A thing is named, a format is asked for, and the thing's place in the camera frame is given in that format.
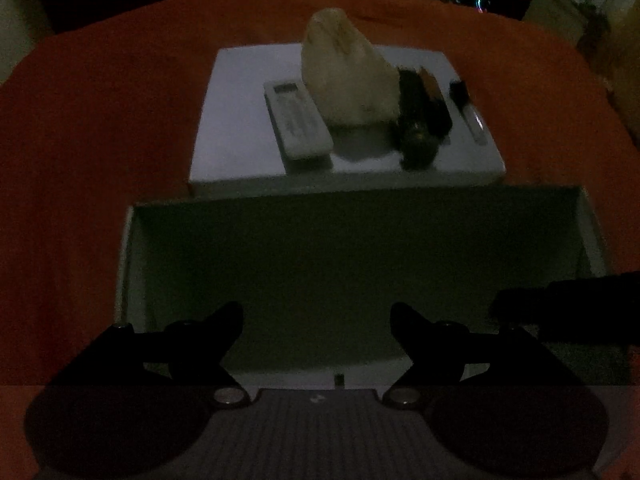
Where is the black rectangular case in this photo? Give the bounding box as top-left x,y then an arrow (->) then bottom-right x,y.
395,68 -> 452,171

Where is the orange red tablecloth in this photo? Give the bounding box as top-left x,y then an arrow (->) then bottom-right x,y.
1,0 -> 639,479

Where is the open white cardboard box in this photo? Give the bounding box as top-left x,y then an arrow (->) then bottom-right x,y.
116,181 -> 610,389

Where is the white remote control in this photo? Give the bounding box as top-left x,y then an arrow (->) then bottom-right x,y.
264,79 -> 334,160

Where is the white flat box lid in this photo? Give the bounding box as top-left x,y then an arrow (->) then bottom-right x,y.
189,44 -> 506,193

